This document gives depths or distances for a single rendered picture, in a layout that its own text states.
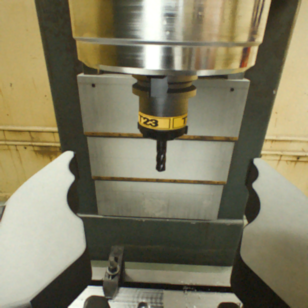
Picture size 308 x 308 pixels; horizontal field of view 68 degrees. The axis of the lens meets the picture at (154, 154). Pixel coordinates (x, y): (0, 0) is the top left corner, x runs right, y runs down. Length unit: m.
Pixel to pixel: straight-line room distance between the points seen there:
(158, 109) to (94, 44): 0.08
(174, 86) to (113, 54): 0.07
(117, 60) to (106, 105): 0.54
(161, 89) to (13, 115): 1.15
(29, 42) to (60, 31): 0.45
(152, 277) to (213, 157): 0.40
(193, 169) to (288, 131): 0.64
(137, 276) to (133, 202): 0.25
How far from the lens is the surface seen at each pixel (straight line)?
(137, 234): 1.00
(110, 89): 0.69
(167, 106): 0.22
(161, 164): 0.26
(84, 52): 0.19
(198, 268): 1.14
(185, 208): 0.89
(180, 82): 0.21
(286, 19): 0.77
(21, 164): 1.45
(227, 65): 0.17
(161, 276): 0.75
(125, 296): 0.62
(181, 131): 0.23
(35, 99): 1.24
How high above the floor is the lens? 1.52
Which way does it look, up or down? 27 degrees down
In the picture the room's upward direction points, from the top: 2 degrees clockwise
